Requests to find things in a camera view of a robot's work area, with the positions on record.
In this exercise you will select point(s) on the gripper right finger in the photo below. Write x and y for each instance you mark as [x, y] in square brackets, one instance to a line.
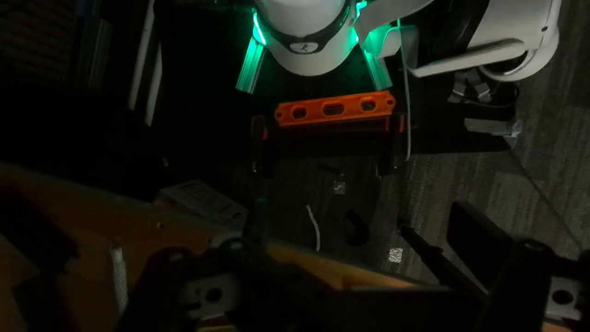
[525, 295]

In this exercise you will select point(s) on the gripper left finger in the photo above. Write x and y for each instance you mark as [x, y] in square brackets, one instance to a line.
[216, 295]

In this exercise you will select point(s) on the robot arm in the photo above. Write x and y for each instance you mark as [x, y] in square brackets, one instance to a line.
[304, 27]

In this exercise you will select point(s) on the black stand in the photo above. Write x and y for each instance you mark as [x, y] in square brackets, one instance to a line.
[465, 240]

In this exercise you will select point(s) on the white box with label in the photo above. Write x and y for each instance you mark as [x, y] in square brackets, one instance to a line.
[203, 200]

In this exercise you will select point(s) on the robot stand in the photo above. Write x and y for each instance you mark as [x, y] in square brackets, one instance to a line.
[332, 138]

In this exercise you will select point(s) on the orange bar with holes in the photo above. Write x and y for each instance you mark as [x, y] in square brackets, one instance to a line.
[334, 109]

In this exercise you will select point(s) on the white board panel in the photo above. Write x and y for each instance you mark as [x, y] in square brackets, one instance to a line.
[148, 60]

